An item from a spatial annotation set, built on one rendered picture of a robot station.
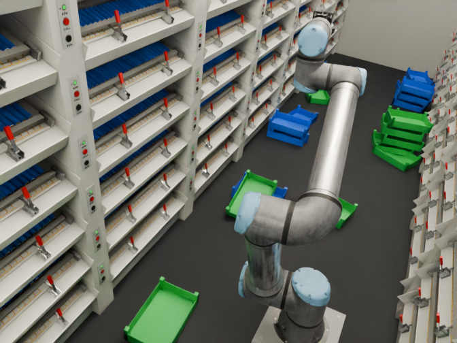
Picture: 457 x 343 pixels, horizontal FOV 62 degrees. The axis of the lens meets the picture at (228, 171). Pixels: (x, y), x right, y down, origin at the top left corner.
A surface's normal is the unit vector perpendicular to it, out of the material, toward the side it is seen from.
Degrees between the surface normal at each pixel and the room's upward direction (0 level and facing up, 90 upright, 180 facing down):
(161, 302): 0
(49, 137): 22
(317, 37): 82
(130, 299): 0
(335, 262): 0
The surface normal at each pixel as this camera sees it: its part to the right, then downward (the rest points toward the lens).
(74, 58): 0.89, 0.35
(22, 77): 0.44, -0.60
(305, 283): 0.13, -0.81
